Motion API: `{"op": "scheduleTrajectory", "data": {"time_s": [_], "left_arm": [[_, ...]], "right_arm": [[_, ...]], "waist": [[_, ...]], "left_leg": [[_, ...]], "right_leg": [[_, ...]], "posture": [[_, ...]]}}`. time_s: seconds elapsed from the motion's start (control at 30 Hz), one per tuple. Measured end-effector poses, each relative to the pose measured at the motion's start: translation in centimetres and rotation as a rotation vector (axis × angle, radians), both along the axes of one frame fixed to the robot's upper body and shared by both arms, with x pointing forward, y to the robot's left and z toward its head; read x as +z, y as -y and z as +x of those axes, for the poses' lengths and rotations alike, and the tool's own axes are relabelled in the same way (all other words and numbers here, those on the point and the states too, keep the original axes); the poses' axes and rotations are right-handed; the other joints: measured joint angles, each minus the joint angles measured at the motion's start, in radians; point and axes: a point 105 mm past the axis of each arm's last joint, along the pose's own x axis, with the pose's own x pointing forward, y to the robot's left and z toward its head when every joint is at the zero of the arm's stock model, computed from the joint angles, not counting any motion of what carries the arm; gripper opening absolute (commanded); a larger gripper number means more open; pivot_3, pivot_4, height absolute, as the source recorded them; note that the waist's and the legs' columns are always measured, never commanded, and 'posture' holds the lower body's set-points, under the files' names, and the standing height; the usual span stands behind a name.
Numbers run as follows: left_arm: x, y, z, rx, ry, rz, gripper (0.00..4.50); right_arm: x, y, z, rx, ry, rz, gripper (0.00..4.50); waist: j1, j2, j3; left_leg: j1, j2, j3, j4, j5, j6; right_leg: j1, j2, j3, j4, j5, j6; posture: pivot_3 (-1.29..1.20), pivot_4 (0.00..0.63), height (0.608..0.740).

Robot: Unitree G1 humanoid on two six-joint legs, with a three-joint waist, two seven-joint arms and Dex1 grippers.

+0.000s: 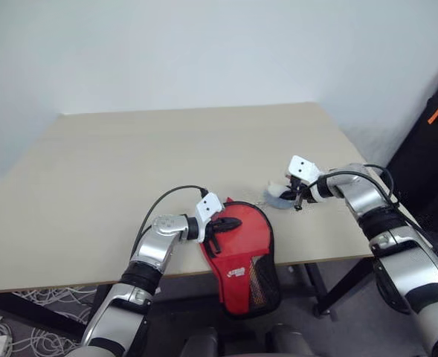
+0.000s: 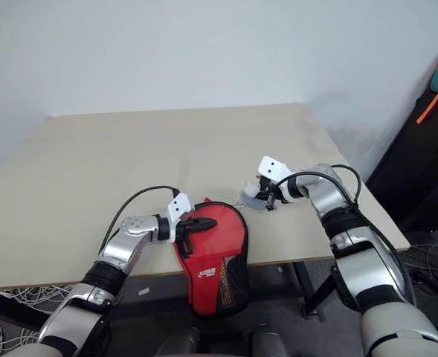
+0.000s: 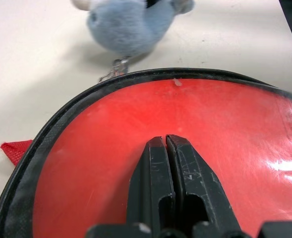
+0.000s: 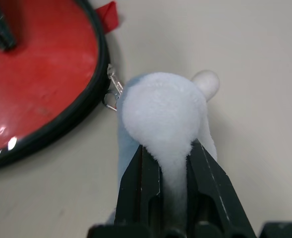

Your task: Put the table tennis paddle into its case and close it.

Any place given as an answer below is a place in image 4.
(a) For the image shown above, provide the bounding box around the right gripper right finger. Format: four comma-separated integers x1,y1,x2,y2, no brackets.
186,138,257,237

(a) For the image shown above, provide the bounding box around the white blue plush keychain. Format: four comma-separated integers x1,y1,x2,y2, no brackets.
102,70,222,225

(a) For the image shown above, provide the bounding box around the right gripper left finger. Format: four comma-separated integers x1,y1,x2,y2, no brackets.
115,143,162,225

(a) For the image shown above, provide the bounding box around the black clear paddle case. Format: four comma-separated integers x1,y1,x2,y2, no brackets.
0,0,124,174

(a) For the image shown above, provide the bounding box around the red table tennis paddle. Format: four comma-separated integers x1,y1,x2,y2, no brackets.
0,0,100,154

